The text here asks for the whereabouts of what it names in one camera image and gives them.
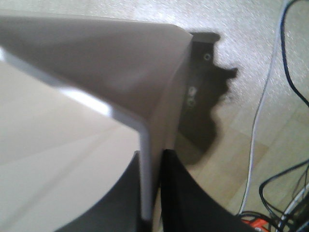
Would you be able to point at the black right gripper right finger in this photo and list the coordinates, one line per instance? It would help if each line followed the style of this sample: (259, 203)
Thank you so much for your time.
(186, 207)

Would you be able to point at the white plastic trash bin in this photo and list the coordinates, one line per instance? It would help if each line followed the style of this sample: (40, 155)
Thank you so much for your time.
(78, 96)

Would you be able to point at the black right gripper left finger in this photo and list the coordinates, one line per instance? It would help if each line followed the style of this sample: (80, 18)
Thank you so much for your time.
(118, 210)

